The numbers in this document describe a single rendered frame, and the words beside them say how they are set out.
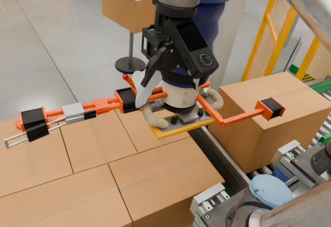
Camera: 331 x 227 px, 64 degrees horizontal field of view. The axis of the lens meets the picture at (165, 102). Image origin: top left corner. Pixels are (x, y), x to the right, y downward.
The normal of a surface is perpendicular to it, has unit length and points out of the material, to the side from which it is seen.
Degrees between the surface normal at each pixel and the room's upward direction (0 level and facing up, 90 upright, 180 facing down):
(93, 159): 0
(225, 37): 90
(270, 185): 8
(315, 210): 78
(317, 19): 107
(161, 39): 0
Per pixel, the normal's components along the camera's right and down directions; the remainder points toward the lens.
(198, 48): 0.33, -0.38
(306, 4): -0.67, 0.62
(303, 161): 0.11, -0.77
